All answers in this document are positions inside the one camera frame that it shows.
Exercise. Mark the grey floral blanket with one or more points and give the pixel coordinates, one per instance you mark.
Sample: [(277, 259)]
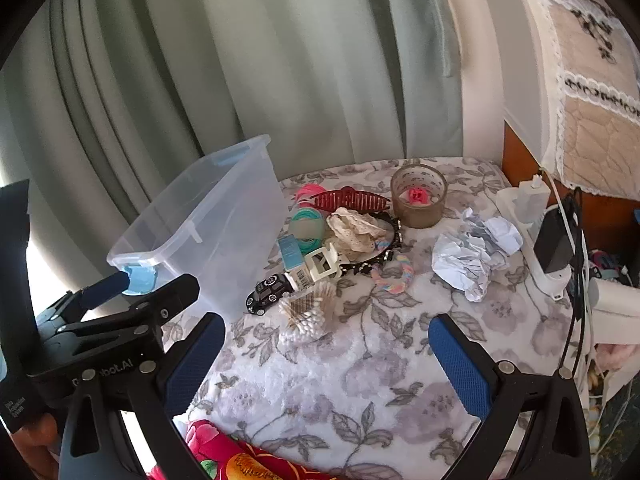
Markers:
[(350, 385)]

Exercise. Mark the person's left hand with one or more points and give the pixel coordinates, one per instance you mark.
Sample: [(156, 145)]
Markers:
[(32, 435)]

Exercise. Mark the bag of cotton swabs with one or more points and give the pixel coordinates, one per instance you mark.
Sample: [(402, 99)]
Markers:
[(305, 315)]

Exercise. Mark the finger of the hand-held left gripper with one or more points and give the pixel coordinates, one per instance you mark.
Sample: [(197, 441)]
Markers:
[(100, 288), (165, 296)]

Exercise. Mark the white plastic cylinder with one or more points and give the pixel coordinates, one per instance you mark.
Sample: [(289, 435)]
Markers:
[(615, 300)]

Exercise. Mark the small light blue box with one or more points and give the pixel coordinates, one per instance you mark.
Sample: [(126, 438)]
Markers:
[(290, 252)]

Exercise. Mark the black toy car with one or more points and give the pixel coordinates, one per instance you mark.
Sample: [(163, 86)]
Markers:
[(267, 290)]

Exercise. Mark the red floral cloth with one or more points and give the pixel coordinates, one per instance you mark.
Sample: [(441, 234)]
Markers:
[(215, 450)]

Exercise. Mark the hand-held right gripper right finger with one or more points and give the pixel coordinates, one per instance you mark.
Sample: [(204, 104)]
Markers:
[(460, 360)]

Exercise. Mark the white charger plug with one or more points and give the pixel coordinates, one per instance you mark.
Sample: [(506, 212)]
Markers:
[(530, 200)]

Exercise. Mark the dark red hair claw clip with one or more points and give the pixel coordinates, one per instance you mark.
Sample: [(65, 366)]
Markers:
[(350, 202)]

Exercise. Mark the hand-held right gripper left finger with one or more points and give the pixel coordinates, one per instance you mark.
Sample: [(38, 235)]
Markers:
[(195, 360)]

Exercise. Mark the small barcode labelled bottle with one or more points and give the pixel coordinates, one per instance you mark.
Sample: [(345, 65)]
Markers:
[(301, 277)]

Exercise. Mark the white power strip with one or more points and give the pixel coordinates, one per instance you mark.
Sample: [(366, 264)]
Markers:
[(510, 205)]

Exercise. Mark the clear plastic storage container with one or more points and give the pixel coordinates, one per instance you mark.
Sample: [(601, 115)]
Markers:
[(200, 220)]

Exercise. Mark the wooden headboard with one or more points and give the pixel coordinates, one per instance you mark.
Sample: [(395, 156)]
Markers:
[(520, 160)]

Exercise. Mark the black flower headband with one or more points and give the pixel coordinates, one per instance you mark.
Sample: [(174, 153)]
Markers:
[(397, 235)]

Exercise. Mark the pink and teal spring toy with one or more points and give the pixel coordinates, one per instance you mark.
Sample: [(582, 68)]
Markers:
[(305, 217)]

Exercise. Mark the crumpled white paper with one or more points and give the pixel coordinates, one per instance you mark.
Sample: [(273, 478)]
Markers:
[(505, 234), (462, 265)]

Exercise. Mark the cream lace scrunchie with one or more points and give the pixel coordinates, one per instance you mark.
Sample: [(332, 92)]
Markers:
[(350, 230)]

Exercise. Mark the black power adapter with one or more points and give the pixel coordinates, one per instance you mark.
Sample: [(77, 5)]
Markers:
[(552, 245)]

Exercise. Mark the white square hair clip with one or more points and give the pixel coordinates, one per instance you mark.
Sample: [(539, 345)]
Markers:
[(330, 249)]

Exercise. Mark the beige quilted lace cover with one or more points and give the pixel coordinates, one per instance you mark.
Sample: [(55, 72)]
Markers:
[(590, 110)]

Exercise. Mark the brown tape roll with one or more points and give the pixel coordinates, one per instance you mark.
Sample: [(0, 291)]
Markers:
[(417, 214)]

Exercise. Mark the pale green curtain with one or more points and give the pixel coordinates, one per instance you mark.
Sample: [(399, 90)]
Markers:
[(250, 60)]

